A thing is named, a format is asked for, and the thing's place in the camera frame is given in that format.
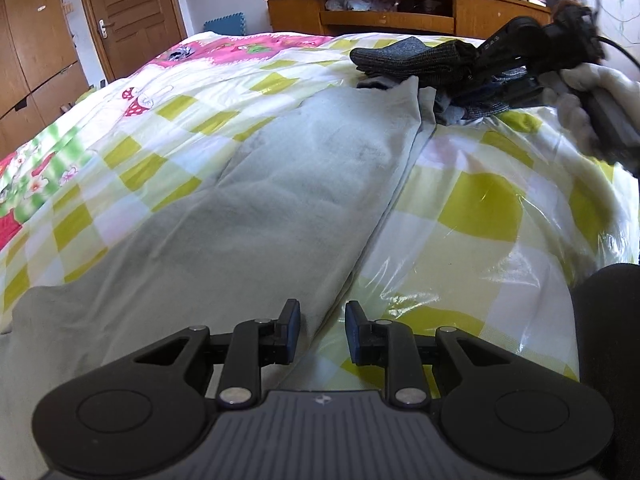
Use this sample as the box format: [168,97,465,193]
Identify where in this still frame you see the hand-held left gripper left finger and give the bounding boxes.
[132,299,302,407]

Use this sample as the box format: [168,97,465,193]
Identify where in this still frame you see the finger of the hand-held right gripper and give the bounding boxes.
[470,65,553,111]
[472,16,548,72]

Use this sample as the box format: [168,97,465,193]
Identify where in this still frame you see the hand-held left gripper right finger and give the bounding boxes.
[345,300,507,407]

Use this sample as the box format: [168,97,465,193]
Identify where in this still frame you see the dark blue grey cloth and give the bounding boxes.
[356,76,518,127]

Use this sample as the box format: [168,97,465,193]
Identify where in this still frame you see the dark grey knit garment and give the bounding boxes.
[350,37,483,87]

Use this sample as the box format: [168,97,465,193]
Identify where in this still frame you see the grey pants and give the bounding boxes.
[10,75,441,397]

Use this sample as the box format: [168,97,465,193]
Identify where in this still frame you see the person's right hand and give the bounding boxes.
[552,62,640,161]

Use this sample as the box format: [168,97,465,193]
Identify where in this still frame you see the wooden cabinet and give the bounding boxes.
[263,0,551,42]

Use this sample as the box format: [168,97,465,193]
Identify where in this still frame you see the checked cartoon print blanket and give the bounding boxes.
[0,30,640,461]

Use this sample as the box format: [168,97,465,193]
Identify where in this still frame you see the person's black trouser leg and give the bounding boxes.
[570,262,640,480]

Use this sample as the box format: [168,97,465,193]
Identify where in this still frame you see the blue foam mat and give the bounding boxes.
[202,12,249,37]

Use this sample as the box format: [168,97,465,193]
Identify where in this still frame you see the wooden door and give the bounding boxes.
[74,0,189,82]

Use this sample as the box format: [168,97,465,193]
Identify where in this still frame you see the wooden wardrobe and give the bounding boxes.
[0,0,92,162]

